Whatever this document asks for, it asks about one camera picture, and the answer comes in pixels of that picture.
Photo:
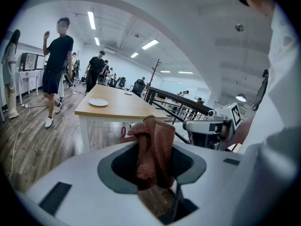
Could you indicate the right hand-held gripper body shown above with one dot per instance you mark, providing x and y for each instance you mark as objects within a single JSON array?
[{"x": 235, "y": 114}]

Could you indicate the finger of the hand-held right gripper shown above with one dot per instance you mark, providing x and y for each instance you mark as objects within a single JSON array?
[{"x": 200, "y": 126}]

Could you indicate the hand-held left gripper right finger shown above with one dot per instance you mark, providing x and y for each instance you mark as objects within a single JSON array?
[{"x": 216, "y": 185}]

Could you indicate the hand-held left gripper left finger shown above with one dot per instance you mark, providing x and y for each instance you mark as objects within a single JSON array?
[{"x": 82, "y": 185}]

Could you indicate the person's right forearm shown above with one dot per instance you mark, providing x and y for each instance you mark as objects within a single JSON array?
[{"x": 242, "y": 131}]

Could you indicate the dome pendant lamp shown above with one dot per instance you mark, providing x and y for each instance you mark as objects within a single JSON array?
[{"x": 241, "y": 98}]

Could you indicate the person's white t-shirt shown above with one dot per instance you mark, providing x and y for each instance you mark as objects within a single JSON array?
[{"x": 284, "y": 79}]

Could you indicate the brown wooden coat rack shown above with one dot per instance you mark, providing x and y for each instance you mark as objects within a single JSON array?
[{"x": 153, "y": 79}]

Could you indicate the black office chair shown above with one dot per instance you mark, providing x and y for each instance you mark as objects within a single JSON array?
[
  {"x": 138, "y": 86},
  {"x": 122, "y": 82}
]

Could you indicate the round ceiling sensor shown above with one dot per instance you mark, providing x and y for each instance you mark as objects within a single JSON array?
[{"x": 239, "y": 27}]

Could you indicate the white power strip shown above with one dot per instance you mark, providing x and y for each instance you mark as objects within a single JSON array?
[{"x": 25, "y": 105}]

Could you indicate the person's head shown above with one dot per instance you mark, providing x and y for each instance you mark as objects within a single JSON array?
[{"x": 258, "y": 1}]

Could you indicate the white side table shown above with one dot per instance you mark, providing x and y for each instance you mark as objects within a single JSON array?
[{"x": 28, "y": 75}]

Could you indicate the row of ceiling lights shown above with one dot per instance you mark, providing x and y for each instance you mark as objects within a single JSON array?
[{"x": 91, "y": 20}]

